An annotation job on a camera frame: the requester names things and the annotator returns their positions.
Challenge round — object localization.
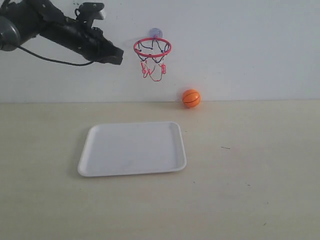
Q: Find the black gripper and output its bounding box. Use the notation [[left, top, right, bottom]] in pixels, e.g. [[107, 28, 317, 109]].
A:
[[40, 14, 124, 66]]

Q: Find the small orange basketball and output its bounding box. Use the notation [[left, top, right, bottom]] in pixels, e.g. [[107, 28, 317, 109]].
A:
[[182, 89, 201, 108]]

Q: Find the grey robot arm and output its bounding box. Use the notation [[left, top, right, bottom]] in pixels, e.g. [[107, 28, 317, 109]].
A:
[[0, 0, 124, 65]]

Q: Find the red mini basketball hoop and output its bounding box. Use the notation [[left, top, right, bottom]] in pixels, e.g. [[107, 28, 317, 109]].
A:
[[133, 37, 173, 82]]

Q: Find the clear suction cup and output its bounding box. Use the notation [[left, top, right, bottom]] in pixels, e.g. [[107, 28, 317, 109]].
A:
[[148, 28, 163, 39]]

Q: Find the white rectangular tray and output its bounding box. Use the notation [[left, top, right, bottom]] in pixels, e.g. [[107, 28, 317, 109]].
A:
[[77, 121, 187, 178]]

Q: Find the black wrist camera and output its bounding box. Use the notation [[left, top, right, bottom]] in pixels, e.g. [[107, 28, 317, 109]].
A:
[[74, 2, 106, 28]]

